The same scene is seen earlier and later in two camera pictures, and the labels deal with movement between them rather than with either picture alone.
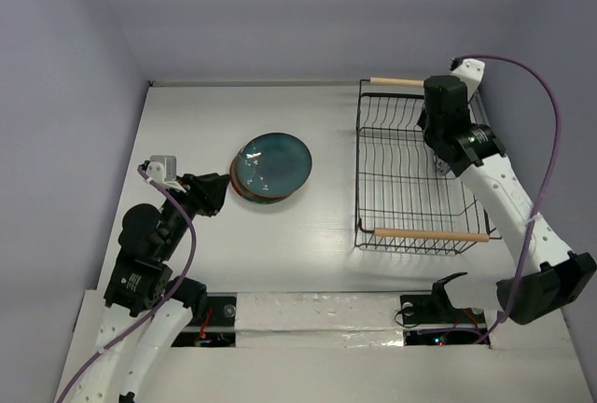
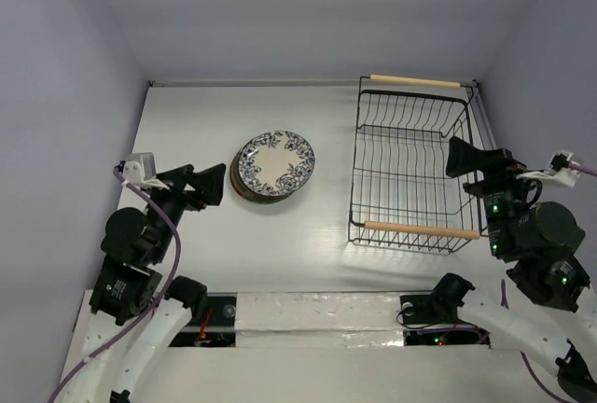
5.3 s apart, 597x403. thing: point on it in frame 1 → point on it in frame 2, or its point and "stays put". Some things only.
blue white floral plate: x=441 y=166 → x=276 y=163
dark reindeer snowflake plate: x=245 y=194 stays put
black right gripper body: x=441 y=162 → x=494 y=172
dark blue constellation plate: x=274 y=165 → x=234 y=182
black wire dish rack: x=404 y=205 stays put
